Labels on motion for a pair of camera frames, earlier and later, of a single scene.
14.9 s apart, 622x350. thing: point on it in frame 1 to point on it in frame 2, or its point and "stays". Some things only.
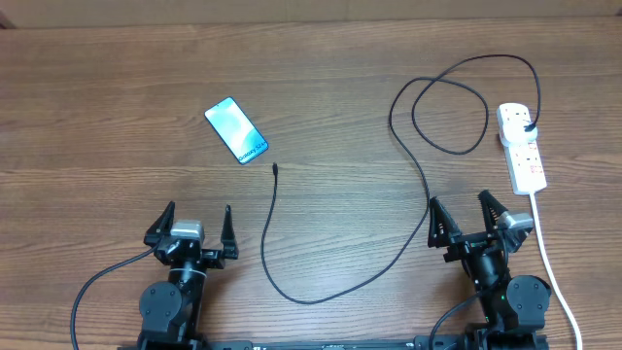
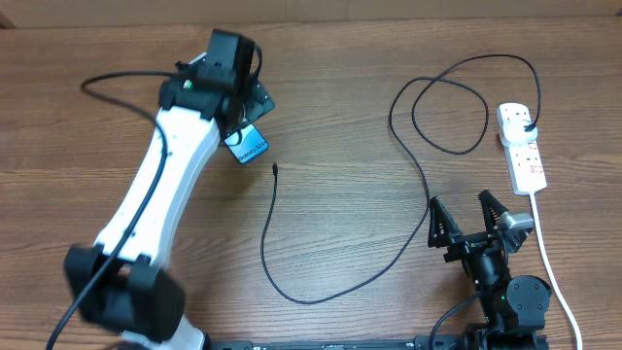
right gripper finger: x=443 y=227 stays
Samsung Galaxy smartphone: x=237 y=131 stays
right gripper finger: x=493 y=209 stays
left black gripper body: x=212 y=259 to x=256 y=102
